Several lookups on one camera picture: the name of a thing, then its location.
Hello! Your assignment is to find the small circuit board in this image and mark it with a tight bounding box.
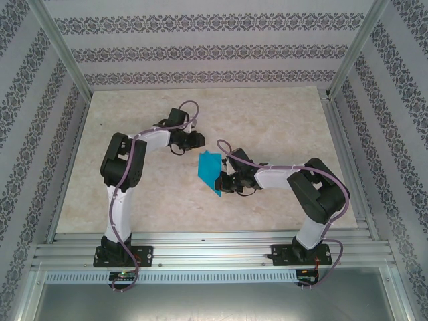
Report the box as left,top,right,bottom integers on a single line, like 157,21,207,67
109,270,138,281
296,269,318,285

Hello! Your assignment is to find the aluminium mounting rail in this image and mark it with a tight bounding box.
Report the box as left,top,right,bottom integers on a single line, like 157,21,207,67
31,230,392,269

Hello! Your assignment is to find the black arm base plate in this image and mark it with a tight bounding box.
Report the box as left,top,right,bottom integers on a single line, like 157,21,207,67
271,243,332,268
93,245,154,268

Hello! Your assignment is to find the slotted grey cable duct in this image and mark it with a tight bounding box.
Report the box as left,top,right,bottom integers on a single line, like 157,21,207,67
45,270,299,284

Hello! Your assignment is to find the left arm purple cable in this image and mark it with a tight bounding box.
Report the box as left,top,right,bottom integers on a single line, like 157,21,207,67
108,100,201,294

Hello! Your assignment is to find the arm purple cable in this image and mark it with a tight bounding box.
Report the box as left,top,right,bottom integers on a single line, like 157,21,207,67
108,100,201,294
216,139,352,292

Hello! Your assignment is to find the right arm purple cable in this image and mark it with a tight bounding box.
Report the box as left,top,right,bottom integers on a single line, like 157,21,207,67
216,139,352,292

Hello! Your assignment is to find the aluminium frame post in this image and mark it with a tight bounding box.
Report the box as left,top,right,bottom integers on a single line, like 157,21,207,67
328,0,392,100
28,0,94,98

